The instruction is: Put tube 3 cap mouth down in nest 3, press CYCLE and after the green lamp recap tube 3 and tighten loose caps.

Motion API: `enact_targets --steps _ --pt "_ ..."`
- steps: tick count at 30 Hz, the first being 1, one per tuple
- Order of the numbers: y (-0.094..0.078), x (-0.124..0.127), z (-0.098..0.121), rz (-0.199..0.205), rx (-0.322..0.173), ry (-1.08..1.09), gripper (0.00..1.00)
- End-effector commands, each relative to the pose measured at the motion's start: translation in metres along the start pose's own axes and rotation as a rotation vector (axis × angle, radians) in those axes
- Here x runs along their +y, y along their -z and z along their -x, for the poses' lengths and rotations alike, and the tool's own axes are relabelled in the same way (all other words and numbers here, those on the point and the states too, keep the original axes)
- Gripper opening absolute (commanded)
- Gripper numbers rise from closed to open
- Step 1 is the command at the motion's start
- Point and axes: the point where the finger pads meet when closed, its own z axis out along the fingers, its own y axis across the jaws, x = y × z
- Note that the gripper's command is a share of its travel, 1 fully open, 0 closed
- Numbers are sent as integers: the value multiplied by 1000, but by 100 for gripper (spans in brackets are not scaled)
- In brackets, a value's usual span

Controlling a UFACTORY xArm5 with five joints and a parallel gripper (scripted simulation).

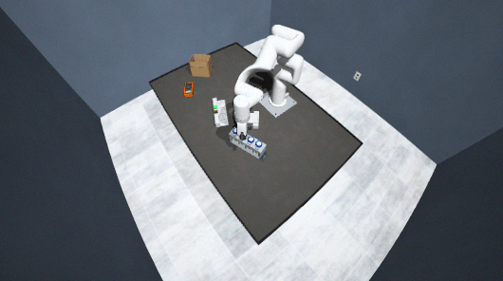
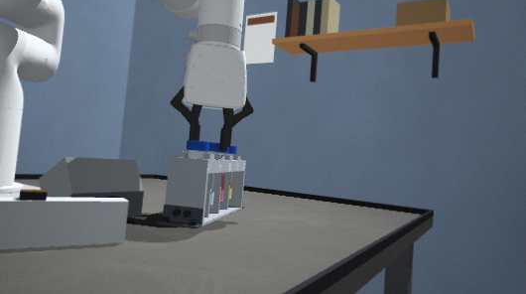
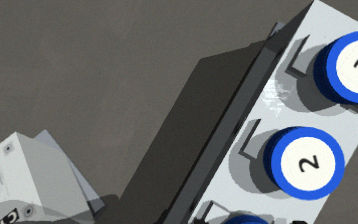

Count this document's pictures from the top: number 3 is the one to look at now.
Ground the white control panel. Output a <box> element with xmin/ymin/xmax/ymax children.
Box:
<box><xmin>0</xmin><ymin>129</ymin><xmax>108</xmax><ymax>224</ymax></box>

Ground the blue screw cap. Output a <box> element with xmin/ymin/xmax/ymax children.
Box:
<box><xmin>313</xmin><ymin>31</ymin><xmax>358</xmax><ymax>105</ymax></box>
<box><xmin>263</xmin><ymin>126</ymin><xmax>345</xmax><ymax>200</ymax></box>
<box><xmin>224</xmin><ymin>215</ymin><xmax>269</xmax><ymax>224</ymax></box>

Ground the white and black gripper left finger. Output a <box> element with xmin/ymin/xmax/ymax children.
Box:
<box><xmin>194</xmin><ymin>219</ymin><xmax>209</xmax><ymax>224</ymax></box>

